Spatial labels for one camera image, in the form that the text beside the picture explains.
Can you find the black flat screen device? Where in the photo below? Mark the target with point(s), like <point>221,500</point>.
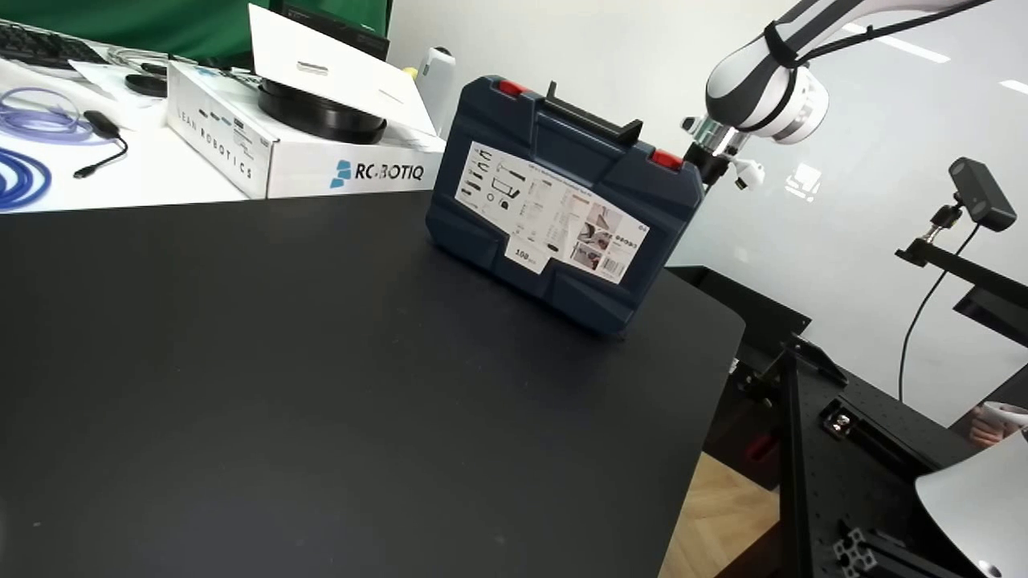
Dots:
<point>358,32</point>

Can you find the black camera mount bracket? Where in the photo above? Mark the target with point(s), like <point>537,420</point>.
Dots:
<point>964,267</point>

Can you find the white curved sheet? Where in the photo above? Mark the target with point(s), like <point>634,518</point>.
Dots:
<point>983,508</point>

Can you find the black round device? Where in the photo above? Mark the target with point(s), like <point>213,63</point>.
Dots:
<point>322,119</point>

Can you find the green cloth backdrop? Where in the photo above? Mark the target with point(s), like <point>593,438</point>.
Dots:
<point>160,27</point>

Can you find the black camera on stand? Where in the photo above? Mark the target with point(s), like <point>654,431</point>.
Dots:
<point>979,190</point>

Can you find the black perforated metal frame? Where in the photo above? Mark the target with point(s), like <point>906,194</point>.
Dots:
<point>856,471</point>

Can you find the blue plastic tool case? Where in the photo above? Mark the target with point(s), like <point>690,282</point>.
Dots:
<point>597,291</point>

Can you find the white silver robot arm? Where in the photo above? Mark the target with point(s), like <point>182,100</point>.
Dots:
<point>764,90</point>

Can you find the white side table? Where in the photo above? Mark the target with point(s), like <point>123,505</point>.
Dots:
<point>160,170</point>

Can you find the black computer mouse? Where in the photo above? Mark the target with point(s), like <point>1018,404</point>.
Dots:
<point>146,84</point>

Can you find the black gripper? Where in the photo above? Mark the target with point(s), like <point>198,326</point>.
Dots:
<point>713,168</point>

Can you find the black keyboard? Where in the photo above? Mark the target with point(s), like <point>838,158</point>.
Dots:
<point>36,47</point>

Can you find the white Robotiq cardboard box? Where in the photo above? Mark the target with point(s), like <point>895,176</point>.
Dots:
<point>226,140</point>

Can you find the white paper sheet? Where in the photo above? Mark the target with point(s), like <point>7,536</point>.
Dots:
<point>322,60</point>

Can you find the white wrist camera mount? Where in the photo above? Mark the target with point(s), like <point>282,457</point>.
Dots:
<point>749,173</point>

